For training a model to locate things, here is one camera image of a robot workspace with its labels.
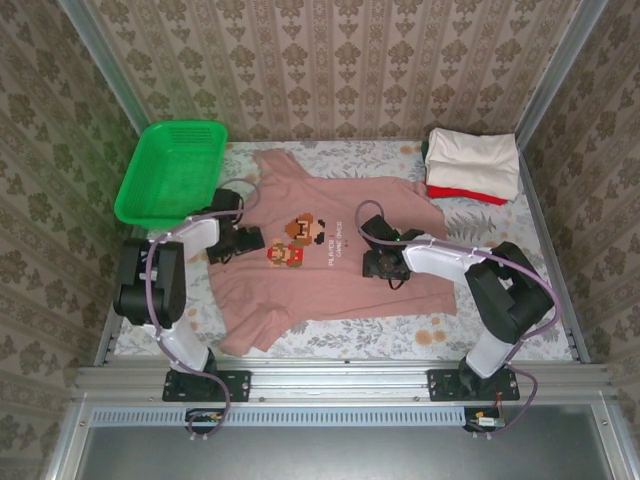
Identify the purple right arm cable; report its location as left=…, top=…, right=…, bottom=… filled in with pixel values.
left=353, top=199, right=559, bottom=441

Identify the grey slotted cable duct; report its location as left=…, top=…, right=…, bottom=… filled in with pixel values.
left=92, top=405, right=466, bottom=427

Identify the cream folded t-shirt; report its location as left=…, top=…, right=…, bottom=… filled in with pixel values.
left=424, top=127, right=521, bottom=202

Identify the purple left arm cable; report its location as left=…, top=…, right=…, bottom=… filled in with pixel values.
left=144, top=177, right=262, bottom=444

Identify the grey metal sheet panel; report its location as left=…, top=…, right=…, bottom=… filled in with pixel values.
left=79, top=424, right=619, bottom=480

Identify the aluminium frame post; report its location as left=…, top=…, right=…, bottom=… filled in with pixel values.
left=56, top=0, right=151, bottom=132
left=513, top=0, right=610, bottom=147

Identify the green plastic basket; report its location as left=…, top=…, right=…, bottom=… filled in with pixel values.
left=113, top=119, right=230, bottom=232

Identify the floral tablecloth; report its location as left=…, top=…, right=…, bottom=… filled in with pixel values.
left=113, top=140, right=574, bottom=361

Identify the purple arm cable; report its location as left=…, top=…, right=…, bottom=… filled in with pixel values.
left=353, top=199, right=559, bottom=441
left=144, top=177, right=262, bottom=444

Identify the black electronics board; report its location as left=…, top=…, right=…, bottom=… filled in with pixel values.
left=462, top=407, right=507, bottom=434
left=184, top=407, right=227, bottom=435

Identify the red folded t-shirt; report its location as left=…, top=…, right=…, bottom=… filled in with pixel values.
left=427, top=184, right=510, bottom=207

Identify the aluminium cross rail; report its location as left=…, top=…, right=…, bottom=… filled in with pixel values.
left=74, top=358, right=614, bottom=404

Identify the pink printed t-shirt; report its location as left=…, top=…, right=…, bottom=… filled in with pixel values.
left=205, top=148, right=459, bottom=357

